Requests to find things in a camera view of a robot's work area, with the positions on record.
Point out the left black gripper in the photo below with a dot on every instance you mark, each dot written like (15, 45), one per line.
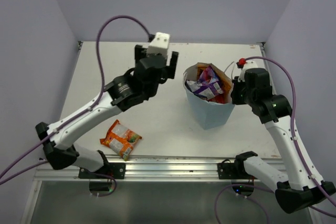
(169, 70)

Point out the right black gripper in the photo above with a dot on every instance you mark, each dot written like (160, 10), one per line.
(234, 97)

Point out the yellow Kettle chips bag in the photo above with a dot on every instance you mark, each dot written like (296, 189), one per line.
(226, 81)

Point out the red gummy candy bag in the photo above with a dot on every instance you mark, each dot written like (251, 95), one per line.
(219, 99)

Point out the purple snack packet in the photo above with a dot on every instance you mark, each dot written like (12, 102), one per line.
(211, 84)

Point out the light blue paper bag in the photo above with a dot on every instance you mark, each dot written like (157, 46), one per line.
(207, 114)

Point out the orange snack packet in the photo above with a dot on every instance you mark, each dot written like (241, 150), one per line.
(120, 139)

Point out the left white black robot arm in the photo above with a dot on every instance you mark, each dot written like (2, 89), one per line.
(59, 138)

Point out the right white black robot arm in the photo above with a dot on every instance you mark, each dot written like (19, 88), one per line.
(301, 186)

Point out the red emergency knob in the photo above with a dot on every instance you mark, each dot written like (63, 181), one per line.
(240, 63)

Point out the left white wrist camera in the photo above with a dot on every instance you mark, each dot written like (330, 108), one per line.
(159, 45)

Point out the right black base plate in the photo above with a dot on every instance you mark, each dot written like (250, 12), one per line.
(232, 170)

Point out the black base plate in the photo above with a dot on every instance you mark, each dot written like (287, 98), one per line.
(114, 170)
(232, 170)

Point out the aluminium mounting rail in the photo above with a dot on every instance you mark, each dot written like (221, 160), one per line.
(143, 169)

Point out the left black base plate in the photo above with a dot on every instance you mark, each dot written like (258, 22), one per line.
(114, 170)

